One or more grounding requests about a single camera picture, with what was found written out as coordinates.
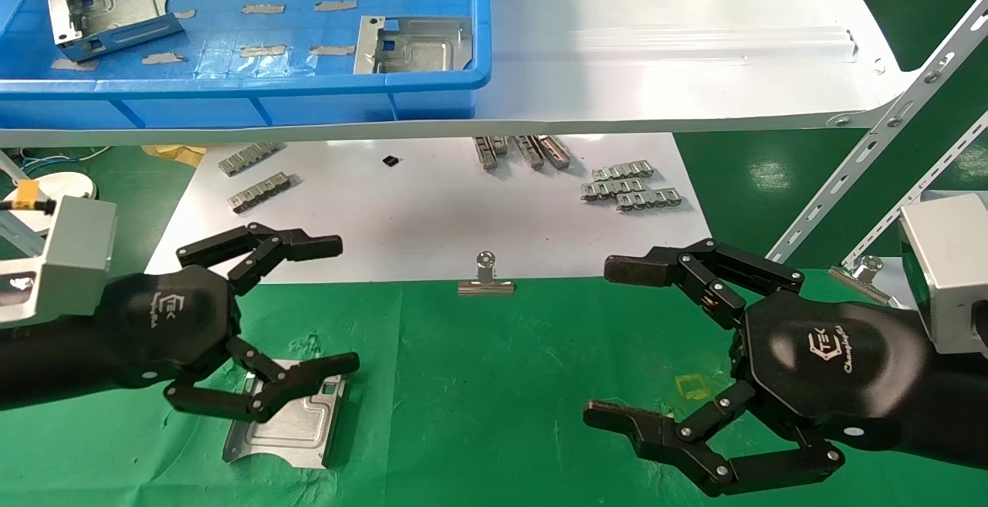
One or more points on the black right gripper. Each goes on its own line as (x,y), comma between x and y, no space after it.
(826,360)

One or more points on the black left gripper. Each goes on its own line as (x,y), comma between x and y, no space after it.
(170,322)

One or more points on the curved-edge sheet metal part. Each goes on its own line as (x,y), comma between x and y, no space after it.
(297,431)

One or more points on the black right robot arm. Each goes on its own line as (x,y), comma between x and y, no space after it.
(961,407)

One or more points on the white lower board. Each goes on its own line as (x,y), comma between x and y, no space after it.
(424,214)

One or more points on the yellow crumpled tape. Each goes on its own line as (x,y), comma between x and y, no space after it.
(174,153)

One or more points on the silver binder clip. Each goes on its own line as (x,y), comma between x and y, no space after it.
(861,279)
(485,285)

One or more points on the green cloth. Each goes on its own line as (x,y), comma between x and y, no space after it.
(478,383)

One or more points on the blue plastic bin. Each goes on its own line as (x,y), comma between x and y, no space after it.
(309,102)

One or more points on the white lamp stand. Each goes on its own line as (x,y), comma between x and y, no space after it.
(69,183)

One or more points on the white shelf board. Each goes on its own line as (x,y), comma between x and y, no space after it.
(656,82)

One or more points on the flat sheet metal part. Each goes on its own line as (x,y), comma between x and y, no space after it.
(421,52)

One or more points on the white slotted angle bar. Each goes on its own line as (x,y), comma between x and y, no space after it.
(926,185)
(888,127)

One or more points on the grey metal rail piece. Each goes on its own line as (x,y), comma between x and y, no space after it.
(500,144)
(529,152)
(258,192)
(247,159)
(485,153)
(610,189)
(622,170)
(648,199)
(554,151)

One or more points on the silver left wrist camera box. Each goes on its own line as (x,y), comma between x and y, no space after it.
(73,252)

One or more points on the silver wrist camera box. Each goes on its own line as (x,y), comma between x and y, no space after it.
(73,252)
(953,268)

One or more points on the silver frame bar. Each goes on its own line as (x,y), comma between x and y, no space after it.
(19,231)

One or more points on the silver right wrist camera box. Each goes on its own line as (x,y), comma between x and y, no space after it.
(953,268)

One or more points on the folded sheet metal bracket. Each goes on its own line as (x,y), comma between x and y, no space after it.
(131,1)

